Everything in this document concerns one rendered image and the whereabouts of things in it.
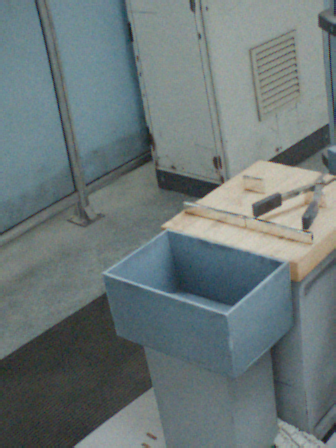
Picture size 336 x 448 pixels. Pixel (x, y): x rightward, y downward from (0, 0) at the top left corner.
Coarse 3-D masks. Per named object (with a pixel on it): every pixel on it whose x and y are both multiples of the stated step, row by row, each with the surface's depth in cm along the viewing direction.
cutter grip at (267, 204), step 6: (276, 192) 89; (264, 198) 88; (270, 198) 88; (276, 198) 88; (252, 204) 87; (258, 204) 87; (264, 204) 87; (270, 204) 88; (276, 204) 88; (282, 204) 89; (252, 210) 87; (258, 210) 87; (264, 210) 88; (270, 210) 88; (258, 216) 87
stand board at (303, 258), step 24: (264, 168) 102; (288, 168) 101; (216, 192) 98; (240, 192) 97; (192, 216) 93; (264, 216) 91; (288, 216) 90; (216, 240) 87; (240, 240) 87; (264, 240) 86; (288, 240) 85; (312, 264) 83
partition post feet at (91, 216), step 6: (84, 210) 337; (90, 210) 338; (72, 216) 342; (78, 216) 343; (90, 216) 337; (96, 216) 338; (102, 216) 340; (72, 222) 340; (78, 222) 338; (84, 222) 335; (90, 222) 336
